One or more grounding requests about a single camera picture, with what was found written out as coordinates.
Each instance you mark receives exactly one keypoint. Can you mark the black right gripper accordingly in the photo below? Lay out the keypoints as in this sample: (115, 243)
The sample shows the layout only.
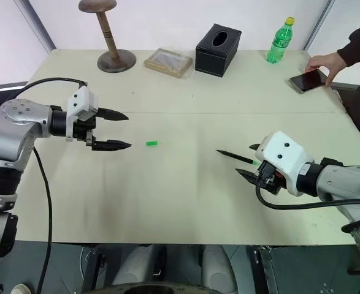
(268, 177)

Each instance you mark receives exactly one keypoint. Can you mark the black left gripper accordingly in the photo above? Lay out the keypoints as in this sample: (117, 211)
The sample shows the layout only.
(83, 128)

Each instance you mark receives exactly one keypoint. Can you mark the black pen with green end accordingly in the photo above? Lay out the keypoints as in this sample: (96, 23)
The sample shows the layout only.
(235, 156)

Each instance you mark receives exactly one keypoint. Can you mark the black smartphone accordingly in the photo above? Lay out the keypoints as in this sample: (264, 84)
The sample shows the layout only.
(309, 80)

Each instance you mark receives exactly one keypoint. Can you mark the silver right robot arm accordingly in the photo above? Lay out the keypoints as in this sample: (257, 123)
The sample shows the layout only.
(345, 180)

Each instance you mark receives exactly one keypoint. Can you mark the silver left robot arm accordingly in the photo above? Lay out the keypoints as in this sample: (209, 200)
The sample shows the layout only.
(14, 131)

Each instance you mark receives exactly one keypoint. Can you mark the small green cap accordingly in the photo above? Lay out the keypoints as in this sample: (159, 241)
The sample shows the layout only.
(151, 143)

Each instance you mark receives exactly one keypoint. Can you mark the green plastic bottle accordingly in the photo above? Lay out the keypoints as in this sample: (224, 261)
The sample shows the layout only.
(279, 43)

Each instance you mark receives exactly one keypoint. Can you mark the person's bare hand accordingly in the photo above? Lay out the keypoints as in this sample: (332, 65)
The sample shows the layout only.
(330, 62)

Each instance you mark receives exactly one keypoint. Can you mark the clear plastic box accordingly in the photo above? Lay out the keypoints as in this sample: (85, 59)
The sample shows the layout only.
(169, 62)

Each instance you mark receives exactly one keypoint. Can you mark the brown wooden hat stand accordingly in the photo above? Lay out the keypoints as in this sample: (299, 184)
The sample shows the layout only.
(107, 30)

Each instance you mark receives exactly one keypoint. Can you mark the black leather tissue box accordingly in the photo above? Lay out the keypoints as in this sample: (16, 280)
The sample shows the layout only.
(213, 55)

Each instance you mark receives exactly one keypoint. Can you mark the white rounded robot leg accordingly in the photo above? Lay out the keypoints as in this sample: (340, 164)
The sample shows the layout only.
(136, 266)
(218, 269)

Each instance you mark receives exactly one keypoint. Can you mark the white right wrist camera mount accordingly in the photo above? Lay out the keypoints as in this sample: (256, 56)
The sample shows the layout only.
(282, 156)

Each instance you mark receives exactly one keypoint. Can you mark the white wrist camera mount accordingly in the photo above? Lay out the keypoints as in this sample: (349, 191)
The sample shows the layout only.
(282, 156)
(80, 101)

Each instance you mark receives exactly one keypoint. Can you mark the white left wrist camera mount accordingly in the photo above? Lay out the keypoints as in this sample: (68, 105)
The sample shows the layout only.
(80, 101)

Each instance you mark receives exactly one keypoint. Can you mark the grey frame bar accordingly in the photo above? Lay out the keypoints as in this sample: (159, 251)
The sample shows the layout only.
(2, 87)

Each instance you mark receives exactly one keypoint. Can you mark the grey aluminium frame post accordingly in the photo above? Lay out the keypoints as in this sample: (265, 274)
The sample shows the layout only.
(319, 26)
(35, 26)

